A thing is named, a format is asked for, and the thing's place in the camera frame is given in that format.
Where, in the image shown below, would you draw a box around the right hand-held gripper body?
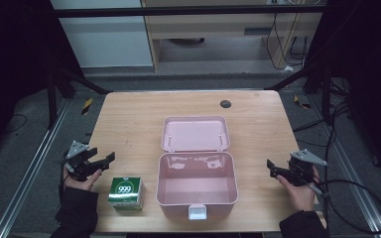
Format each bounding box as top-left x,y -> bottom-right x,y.
285,148 -> 328,187

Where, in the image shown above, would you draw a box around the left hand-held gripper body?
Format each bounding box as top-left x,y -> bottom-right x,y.
64,140 -> 102,182

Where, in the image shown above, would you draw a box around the green and white medicine box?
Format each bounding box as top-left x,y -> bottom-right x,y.
107,176 -> 146,211

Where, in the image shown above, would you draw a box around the pink plastic storage box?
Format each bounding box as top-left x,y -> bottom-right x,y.
155,115 -> 239,221

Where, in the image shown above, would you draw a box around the person's left hand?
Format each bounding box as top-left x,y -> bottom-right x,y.
63,167 -> 103,192

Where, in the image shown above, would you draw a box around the person's right hand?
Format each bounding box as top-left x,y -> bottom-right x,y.
276,166 -> 320,213

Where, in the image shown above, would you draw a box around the yellow and black tape strip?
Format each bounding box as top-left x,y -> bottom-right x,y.
293,94 -> 312,110
80,97 -> 94,116

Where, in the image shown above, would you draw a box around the black metal stand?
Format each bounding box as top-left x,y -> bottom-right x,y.
265,54 -> 334,126
45,58 -> 112,131

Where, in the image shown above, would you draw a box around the dark curtain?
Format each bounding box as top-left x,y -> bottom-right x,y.
306,0 -> 381,182
0,0 -> 84,163

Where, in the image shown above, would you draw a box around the white cabinet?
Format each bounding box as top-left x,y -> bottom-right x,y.
49,0 -> 155,69

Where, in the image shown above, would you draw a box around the light wooden desk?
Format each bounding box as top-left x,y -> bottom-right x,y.
141,0 -> 323,72

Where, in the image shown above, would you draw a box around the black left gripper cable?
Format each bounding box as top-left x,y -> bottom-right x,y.
58,158 -> 69,200

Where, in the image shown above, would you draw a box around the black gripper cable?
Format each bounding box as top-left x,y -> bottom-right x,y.
58,158 -> 69,200
309,178 -> 381,235

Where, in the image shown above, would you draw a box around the aluminium floor rail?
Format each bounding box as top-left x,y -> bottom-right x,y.
310,94 -> 381,238
0,98 -> 71,238

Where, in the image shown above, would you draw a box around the black floor cable bundle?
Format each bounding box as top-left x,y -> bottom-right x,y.
292,100 -> 353,151

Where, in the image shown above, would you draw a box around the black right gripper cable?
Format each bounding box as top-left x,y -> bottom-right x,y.
309,178 -> 381,235

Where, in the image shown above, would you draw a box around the black hanging desk cables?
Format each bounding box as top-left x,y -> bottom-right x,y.
265,12 -> 310,71

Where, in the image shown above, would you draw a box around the black horizontal frame bar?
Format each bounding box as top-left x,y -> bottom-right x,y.
53,4 -> 326,19

